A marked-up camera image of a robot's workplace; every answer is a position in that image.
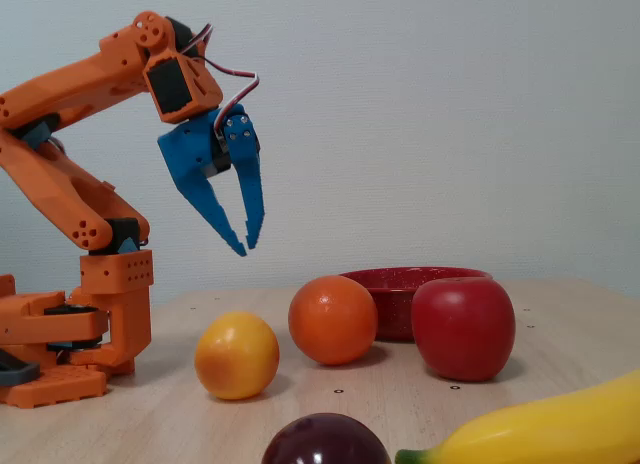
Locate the blue gripper with motor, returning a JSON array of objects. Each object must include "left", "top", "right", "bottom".
[{"left": 157, "top": 103, "right": 266, "bottom": 258}]

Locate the yellow-orange toy peach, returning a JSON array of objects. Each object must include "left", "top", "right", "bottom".
[{"left": 194, "top": 311, "right": 280, "bottom": 401}]

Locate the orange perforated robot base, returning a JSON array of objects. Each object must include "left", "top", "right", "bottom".
[{"left": 0, "top": 273, "right": 136, "bottom": 410}]

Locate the red speckled bowl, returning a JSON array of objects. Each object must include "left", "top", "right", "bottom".
[{"left": 339, "top": 266, "right": 494, "bottom": 343}]

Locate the orange toy orange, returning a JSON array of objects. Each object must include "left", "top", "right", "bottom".
[{"left": 288, "top": 274, "right": 379, "bottom": 367}]

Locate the dark purple toy plum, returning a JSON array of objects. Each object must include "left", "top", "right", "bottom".
[{"left": 260, "top": 412, "right": 392, "bottom": 464}]

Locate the red toy apple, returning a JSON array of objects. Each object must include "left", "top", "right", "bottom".
[{"left": 411, "top": 277, "right": 516, "bottom": 383}]

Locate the dark grey table clamp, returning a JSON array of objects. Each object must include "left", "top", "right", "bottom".
[{"left": 0, "top": 348, "right": 41, "bottom": 388}]

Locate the yellow toy banana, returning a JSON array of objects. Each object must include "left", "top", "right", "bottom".
[{"left": 394, "top": 368, "right": 640, "bottom": 464}]

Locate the white red black servo cable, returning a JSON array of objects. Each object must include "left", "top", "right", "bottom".
[{"left": 179, "top": 22, "right": 261, "bottom": 145}]

